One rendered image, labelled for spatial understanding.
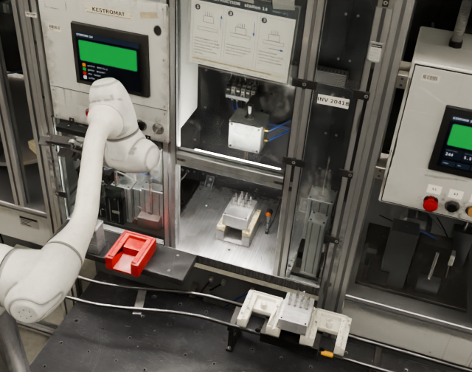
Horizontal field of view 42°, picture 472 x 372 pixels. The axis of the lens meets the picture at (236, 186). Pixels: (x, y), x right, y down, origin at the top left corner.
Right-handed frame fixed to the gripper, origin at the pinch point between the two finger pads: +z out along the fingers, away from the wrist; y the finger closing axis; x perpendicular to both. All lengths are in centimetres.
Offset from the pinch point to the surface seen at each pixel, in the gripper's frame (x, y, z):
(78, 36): -28.7, 18.8, -13.7
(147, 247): 18.7, -41.1, -15.8
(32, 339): 65, -97, 80
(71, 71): -22.6, 9.2, -4.4
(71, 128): -8.2, -3.4, 0.4
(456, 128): -26, -23, -117
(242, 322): 34, -56, -53
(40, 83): -19.0, 7.5, 10.1
